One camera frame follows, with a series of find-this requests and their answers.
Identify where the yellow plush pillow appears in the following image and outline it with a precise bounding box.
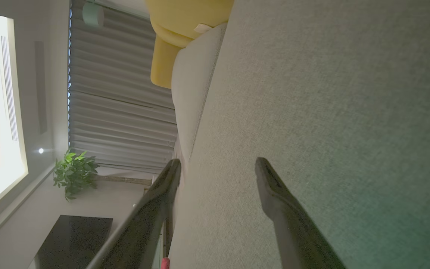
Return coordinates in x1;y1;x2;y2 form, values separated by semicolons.
145;0;235;89

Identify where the pale green cylindrical device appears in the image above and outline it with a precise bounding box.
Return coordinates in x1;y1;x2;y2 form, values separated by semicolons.
82;2;105;27

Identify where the green potted plant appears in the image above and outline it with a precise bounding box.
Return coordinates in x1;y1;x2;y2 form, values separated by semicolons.
53;148;153;201

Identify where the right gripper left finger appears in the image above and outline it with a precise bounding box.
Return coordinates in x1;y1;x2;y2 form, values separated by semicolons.
85;158;182;269

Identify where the grey pleated curtain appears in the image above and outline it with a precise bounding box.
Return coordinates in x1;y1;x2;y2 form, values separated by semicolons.
68;0;178;175

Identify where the black television screen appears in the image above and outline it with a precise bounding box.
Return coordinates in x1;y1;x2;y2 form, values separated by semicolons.
33;215;114;269

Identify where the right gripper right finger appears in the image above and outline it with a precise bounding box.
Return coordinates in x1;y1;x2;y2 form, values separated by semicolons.
255;157;346;269

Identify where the grey fabric sofa section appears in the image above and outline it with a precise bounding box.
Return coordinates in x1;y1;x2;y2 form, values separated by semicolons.
171;22;227;163

